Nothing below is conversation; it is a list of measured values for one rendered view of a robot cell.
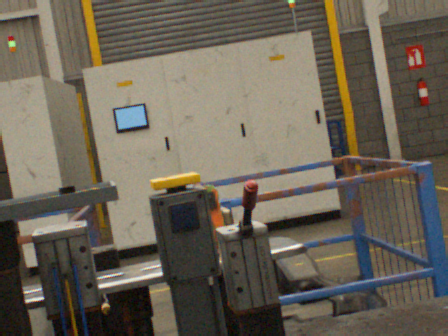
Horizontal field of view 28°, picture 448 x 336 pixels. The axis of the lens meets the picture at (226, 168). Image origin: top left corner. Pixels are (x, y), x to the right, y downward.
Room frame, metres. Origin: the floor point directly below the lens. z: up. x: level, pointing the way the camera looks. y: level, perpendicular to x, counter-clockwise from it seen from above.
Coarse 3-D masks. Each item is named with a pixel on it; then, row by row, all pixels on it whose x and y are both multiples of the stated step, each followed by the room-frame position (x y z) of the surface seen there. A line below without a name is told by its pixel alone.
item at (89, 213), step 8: (72, 208) 4.28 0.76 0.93; (80, 208) 4.28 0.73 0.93; (88, 208) 4.00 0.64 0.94; (32, 216) 4.27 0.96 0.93; (40, 216) 4.27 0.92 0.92; (80, 216) 3.63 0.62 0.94; (88, 216) 4.08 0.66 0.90; (96, 216) 4.27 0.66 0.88; (88, 224) 4.26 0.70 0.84; (96, 224) 4.26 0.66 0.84; (96, 232) 4.26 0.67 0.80; (24, 240) 3.12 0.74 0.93; (32, 240) 3.12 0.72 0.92; (96, 240) 4.23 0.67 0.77; (32, 312) 4.00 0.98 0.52; (40, 312) 3.98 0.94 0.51; (32, 320) 3.84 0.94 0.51; (40, 320) 3.83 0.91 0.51; (32, 328) 3.69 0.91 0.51; (40, 328) 3.68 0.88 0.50; (48, 328) 3.63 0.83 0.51
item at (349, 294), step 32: (352, 160) 4.23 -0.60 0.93; (384, 160) 3.69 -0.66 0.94; (288, 192) 3.14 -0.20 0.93; (352, 192) 4.32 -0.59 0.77; (416, 192) 3.24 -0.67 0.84; (352, 224) 4.35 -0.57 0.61; (384, 224) 3.90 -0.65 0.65; (416, 224) 3.43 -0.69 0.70; (416, 256) 3.48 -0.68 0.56; (288, 288) 3.58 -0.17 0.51; (320, 288) 3.45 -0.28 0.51; (352, 288) 3.16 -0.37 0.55; (288, 320) 3.97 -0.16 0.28
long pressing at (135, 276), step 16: (272, 240) 1.54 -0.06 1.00; (288, 240) 1.52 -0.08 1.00; (272, 256) 1.40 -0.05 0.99; (288, 256) 1.40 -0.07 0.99; (96, 272) 1.52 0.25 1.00; (112, 272) 1.49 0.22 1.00; (128, 272) 1.46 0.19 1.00; (144, 272) 1.43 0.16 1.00; (160, 272) 1.38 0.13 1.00; (32, 288) 1.47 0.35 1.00; (112, 288) 1.36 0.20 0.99; (128, 288) 1.36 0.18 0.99; (32, 304) 1.34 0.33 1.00
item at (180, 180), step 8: (176, 176) 1.13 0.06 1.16; (184, 176) 1.11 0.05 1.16; (192, 176) 1.11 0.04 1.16; (152, 184) 1.12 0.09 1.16; (160, 184) 1.10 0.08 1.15; (168, 184) 1.11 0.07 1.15; (176, 184) 1.11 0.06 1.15; (184, 184) 1.11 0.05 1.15; (168, 192) 1.13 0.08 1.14; (176, 192) 1.12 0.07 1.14
